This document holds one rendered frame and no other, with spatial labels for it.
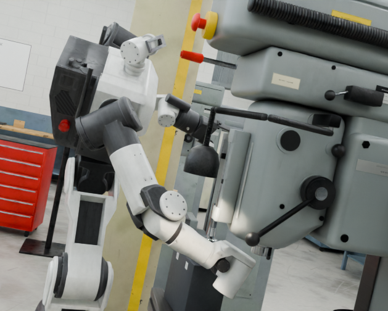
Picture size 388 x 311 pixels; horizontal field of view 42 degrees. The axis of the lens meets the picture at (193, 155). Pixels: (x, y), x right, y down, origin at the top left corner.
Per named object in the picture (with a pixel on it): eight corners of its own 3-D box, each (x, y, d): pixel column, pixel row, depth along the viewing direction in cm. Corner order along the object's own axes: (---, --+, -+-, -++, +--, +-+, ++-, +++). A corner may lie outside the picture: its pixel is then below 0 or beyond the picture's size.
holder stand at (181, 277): (181, 324, 153) (194, 260, 152) (163, 296, 173) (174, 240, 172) (217, 326, 157) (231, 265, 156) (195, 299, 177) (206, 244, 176)
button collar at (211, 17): (205, 36, 106) (211, 8, 106) (199, 39, 112) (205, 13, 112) (214, 38, 107) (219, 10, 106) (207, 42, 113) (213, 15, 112)
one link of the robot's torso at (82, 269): (45, 299, 161) (65, 163, 177) (99, 303, 167) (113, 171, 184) (52, 295, 148) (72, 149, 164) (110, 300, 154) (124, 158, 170)
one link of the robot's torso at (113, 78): (30, 164, 148) (53, 63, 128) (55, 103, 175) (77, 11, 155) (126, 190, 155) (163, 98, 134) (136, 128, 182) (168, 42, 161)
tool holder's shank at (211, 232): (203, 236, 160) (210, 202, 159) (211, 237, 161) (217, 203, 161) (209, 239, 157) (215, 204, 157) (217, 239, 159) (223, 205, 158)
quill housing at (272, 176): (239, 247, 104) (272, 96, 103) (215, 224, 124) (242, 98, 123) (321, 260, 108) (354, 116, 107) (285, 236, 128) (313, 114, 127)
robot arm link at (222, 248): (260, 264, 132) (221, 238, 128) (242, 292, 131) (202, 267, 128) (251, 257, 138) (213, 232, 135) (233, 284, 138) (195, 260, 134)
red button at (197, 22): (191, 28, 107) (195, 10, 106) (188, 31, 111) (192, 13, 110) (206, 32, 107) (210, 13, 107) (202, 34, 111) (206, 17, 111)
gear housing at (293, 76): (259, 92, 100) (270, 43, 100) (227, 95, 124) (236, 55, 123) (404, 126, 107) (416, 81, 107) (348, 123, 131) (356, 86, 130)
